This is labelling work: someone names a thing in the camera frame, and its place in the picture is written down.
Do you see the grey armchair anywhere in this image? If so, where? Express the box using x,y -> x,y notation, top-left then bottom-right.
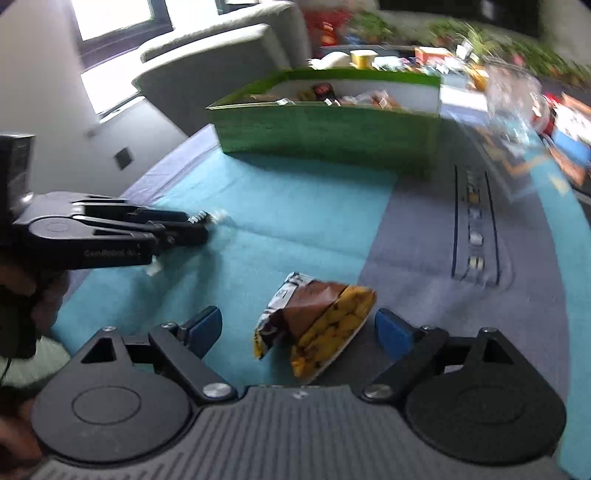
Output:
132,1 -> 311,136

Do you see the green cardboard box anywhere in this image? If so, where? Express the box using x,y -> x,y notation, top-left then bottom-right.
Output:
207,69 -> 441,178

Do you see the blue patterned table mat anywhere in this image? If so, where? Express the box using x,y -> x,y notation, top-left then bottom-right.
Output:
53,123 -> 590,479

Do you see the red flower decoration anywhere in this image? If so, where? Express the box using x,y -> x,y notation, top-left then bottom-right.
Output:
303,8 -> 353,47

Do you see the black wall socket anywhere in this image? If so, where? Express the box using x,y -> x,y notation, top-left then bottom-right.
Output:
114,148 -> 133,170

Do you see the clear glass pitcher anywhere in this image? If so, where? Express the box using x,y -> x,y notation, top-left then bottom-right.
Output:
485,61 -> 551,146

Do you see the blue white carton box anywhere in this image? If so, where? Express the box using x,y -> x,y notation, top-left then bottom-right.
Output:
550,93 -> 590,187

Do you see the person's left hand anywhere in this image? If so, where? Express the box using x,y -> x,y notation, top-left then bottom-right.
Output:
1,264 -> 70,359

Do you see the yellow brown snack bag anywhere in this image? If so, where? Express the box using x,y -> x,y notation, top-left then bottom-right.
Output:
253,272 -> 377,383

